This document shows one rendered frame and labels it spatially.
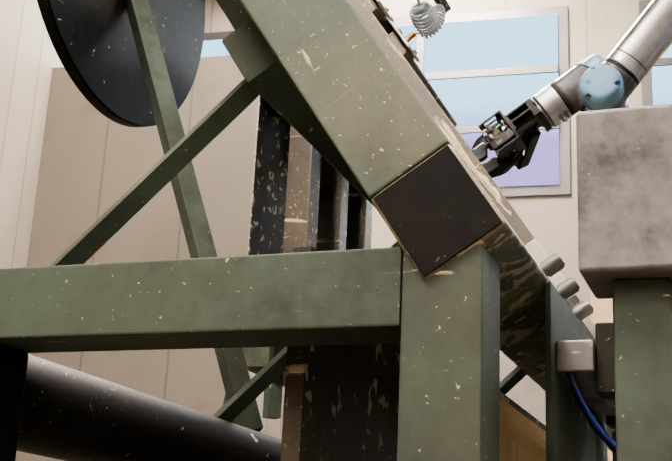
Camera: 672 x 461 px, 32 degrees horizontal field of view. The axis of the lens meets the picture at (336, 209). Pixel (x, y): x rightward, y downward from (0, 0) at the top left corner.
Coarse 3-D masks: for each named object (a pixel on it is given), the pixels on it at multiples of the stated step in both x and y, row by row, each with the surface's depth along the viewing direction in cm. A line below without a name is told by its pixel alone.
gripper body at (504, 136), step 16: (496, 112) 224; (512, 112) 223; (528, 112) 223; (480, 128) 226; (496, 128) 225; (512, 128) 222; (528, 128) 225; (544, 128) 226; (496, 144) 223; (512, 144) 223
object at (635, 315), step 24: (624, 288) 121; (648, 288) 120; (624, 312) 120; (648, 312) 120; (624, 336) 120; (648, 336) 119; (624, 360) 119; (648, 360) 118; (624, 384) 118; (648, 384) 117; (624, 408) 117; (648, 408) 117; (624, 432) 117; (648, 432) 116; (624, 456) 116; (648, 456) 115
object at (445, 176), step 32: (448, 160) 129; (384, 192) 130; (416, 192) 129; (448, 192) 128; (480, 192) 126; (416, 224) 128; (448, 224) 126; (480, 224) 125; (416, 256) 127; (448, 256) 125; (512, 256) 133; (512, 288) 141; (544, 288) 147; (512, 320) 151; (544, 320) 158; (512, 352) 162; (544, 352) 170; (544, 384) 185; (608, 448) 257
